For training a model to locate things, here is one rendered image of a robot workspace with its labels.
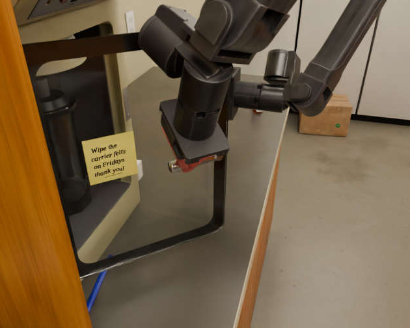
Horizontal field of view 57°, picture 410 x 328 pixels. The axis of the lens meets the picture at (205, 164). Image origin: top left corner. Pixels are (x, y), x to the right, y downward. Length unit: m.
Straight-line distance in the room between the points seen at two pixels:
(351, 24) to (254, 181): 0.45
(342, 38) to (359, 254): 1.64
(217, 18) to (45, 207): 0.28
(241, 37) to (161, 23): 0.12
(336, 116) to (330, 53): 2.60
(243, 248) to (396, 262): 1.59
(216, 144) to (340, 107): 2.89
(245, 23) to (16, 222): 0.35
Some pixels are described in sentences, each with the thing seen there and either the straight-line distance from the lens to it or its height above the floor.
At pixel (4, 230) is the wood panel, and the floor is 1.19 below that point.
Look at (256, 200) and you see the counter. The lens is 0.95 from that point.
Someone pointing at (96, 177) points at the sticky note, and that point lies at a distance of 0.60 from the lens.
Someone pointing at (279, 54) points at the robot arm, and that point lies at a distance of 0.83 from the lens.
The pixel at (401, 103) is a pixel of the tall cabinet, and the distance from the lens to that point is 3.78.
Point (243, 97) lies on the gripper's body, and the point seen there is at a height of 1.21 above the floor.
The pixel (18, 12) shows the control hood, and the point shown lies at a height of 1.43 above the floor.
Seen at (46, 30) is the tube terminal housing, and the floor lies 1.39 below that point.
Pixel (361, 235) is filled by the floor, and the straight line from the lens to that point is 2.42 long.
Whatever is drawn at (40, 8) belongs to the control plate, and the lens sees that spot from 0.52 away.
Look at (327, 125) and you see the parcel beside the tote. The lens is 3.41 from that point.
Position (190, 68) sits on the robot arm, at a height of 1.38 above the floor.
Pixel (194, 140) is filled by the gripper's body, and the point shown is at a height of 1.27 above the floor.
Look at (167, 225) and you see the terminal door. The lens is 0.70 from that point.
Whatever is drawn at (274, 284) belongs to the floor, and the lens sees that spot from 2.01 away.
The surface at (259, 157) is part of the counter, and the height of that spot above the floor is 0.94.
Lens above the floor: 1.50
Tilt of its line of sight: 31 degrees down
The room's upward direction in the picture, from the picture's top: straight up
